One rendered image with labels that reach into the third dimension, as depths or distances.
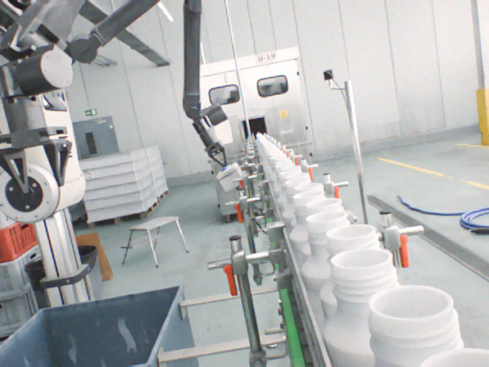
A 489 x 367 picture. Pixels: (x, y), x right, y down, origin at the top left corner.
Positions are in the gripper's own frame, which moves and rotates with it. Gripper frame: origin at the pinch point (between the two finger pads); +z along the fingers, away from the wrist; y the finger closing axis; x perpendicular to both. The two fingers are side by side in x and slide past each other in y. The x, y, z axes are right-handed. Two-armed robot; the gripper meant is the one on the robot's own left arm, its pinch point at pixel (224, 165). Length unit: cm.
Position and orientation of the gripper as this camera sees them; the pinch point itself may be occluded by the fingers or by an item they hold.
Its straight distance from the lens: 163.0
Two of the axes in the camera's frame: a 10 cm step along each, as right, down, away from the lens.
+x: -8.6, 5.0, 0.9
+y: 0.1, -1.5, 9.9
